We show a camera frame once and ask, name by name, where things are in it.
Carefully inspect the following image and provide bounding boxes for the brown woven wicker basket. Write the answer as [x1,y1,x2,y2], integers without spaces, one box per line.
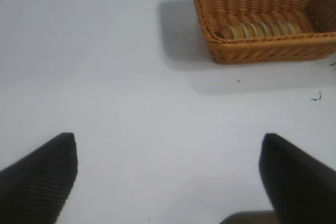
[190,0,336,65]

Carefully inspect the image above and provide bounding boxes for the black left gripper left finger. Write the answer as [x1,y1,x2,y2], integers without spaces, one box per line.
[0,132,79,224]

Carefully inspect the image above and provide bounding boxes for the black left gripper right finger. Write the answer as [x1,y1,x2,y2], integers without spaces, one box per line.
[258,132,336,224]

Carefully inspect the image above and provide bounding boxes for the long twisted bread loaf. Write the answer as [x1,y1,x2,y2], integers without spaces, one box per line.
[218,20,302,40]

